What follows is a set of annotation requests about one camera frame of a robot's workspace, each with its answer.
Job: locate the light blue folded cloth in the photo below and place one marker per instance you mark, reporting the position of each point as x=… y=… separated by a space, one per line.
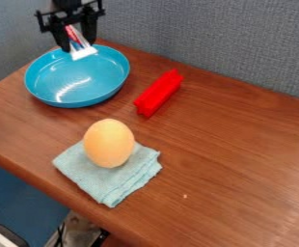
x=108 y=185

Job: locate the red plastic block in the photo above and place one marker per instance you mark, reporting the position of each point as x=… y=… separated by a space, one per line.
x=158 y=93

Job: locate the white toothpaste tube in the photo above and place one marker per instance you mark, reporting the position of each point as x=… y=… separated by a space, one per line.
x=79 y=45

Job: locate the metal table leg base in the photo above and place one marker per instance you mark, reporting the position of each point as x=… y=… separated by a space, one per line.
x=78 y=232

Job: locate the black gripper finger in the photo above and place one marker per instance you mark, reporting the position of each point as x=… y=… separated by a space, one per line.
x=88 y=27
x=60 y=36

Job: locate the blue plate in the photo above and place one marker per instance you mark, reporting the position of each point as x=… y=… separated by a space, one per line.
x=74 y=84

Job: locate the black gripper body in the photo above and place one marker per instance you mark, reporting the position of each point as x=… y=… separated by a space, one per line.
x=67 y=12

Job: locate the orange egg-shaped ball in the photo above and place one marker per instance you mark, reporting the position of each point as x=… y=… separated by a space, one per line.
x=108 y=143

